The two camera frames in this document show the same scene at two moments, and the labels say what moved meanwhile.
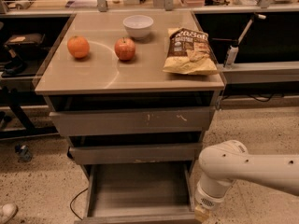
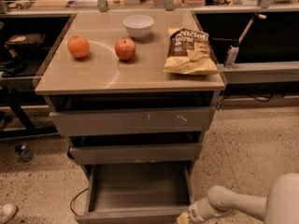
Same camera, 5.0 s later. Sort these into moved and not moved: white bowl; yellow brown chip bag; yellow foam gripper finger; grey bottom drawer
Moved: yellow foam gripper finger
Not moved: white bowl; grey bottom drawer; yellow brown chip bag
